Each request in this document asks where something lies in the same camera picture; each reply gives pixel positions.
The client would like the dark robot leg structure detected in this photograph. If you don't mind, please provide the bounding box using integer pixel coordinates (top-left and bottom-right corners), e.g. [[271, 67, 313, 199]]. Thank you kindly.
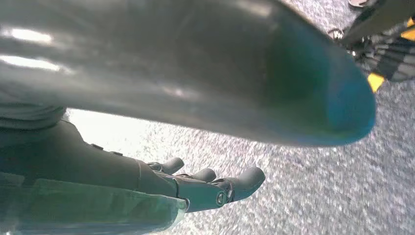
[[327, 0, 415, 83]]

